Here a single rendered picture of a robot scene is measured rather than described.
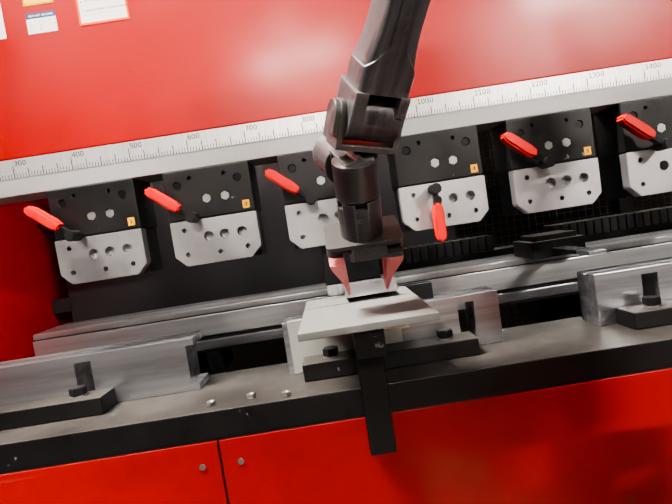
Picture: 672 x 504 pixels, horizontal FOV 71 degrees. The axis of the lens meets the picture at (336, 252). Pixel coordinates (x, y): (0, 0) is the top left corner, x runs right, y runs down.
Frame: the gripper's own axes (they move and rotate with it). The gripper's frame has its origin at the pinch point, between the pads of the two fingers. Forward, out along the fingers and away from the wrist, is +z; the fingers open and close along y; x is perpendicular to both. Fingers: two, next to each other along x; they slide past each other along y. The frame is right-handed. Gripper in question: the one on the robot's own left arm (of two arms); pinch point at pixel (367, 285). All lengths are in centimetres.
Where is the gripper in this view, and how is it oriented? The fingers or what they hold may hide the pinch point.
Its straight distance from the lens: 68.9
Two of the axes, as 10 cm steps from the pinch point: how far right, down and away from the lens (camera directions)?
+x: 0.9, 5.4, -8.4
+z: 1.2, 8.3, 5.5
